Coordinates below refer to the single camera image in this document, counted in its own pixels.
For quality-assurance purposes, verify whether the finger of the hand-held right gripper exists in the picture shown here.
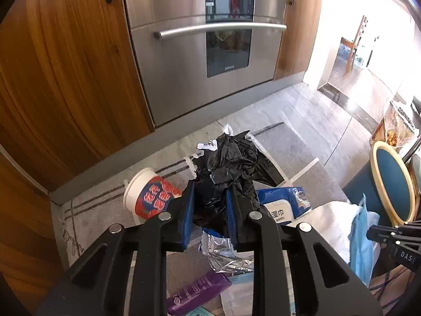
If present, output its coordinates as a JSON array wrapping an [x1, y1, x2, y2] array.
[[366, 224, 399, 243]]

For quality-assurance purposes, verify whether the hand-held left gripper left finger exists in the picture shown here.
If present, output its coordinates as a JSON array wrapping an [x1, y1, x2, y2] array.
[[66, 180, 197, 316]]

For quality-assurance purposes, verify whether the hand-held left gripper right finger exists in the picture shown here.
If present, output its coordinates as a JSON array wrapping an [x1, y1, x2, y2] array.
[[225, 187, 356, 316]]

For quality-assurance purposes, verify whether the black plastic bag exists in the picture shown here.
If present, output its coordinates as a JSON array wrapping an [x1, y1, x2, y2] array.
[[192, 132, 285, 241]]

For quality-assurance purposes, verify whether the light blue cloth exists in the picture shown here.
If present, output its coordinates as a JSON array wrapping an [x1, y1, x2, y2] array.
[[349, 192, 376, 286]]

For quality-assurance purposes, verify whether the silver foil packet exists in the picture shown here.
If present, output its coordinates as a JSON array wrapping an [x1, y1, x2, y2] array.
[[199, 230, 256, 274]]

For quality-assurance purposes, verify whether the white paper cup red print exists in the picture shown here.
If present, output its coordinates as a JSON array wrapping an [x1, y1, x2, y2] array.
[[123, 167, 183, 221]]

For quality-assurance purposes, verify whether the white towel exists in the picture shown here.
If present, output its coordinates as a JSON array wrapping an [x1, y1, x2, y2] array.
[[289, 201, 381, 264]]

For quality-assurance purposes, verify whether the purple packet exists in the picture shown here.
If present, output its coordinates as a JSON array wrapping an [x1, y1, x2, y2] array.
[[166, 271, 233, 316]]

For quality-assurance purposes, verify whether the light blue face mask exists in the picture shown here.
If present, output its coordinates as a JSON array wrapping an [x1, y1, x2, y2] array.
[[220, 271, 297, 316]]

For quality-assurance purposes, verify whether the grey striped rug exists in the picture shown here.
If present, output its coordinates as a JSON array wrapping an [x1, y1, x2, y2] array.
[[59, 122, 350, 316]]

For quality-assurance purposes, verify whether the clear snack bag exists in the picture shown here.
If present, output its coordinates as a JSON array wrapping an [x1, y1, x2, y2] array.
[[370, 100, 420, 149]]

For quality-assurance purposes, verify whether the stainless steel oven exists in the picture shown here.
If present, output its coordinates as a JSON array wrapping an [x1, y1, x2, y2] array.
[[122, 0, 298, 127]]

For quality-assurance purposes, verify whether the wide wooden cabinet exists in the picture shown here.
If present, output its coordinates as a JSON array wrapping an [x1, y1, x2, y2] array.
[[0, 0, 155, 313]]

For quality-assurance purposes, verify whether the narrow wooden cabinet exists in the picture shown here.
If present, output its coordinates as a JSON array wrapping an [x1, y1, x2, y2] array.
[[274, 0, 326, 81]]

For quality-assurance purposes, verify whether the wooden chair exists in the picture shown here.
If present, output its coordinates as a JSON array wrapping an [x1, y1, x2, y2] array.
[[341, 15, 369, 72]]

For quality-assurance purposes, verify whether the blue coiled cable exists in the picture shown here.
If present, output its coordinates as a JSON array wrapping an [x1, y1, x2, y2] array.
[[371, 263, 412, 304]]

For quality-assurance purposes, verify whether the long steel oven handle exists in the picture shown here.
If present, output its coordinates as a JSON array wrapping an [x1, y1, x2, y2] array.
[[153, 23, 288, 40]]

